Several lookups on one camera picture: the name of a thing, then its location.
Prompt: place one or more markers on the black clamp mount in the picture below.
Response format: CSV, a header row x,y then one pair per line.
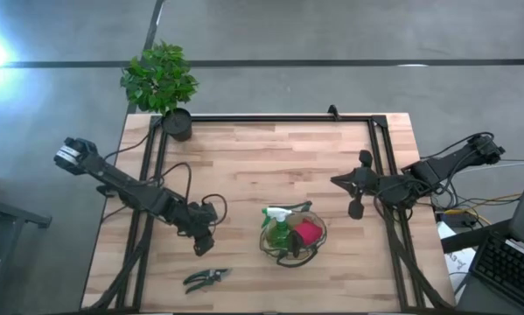
x,y
333,113

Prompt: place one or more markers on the black laptop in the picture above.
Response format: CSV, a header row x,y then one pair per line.
x,y
506,262

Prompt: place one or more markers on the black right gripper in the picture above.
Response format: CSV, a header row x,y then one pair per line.
x,y
366,184

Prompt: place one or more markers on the black plant pot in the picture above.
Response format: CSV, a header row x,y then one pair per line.
x,y
177,124

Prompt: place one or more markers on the white paper sheet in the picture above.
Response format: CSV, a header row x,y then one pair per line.
x,y
458,262

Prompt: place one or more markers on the dark grey furniture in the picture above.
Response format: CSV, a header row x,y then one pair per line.
x,y
8,219

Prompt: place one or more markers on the green leafy plant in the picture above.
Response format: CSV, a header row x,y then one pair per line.
x,y
158,79

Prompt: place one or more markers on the green pruning shears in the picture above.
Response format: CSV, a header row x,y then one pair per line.
x,y
202,279

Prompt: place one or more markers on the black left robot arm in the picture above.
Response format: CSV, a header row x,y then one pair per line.
x,y
126,184

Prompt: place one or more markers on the green plastic spray bottle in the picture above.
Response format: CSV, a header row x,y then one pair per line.
x,y
280,227

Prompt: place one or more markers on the black metal table frame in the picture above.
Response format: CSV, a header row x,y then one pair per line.
x,y
279,118

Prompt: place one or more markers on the beige green gardening bag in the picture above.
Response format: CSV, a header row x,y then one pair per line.
x,y
316,254

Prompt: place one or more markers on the black laptop stand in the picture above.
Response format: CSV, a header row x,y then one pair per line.
x,y
471,238

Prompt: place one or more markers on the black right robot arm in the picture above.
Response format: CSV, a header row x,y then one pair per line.
x,y
436,168

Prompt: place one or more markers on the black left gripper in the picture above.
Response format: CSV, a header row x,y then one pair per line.
x,y
200,219

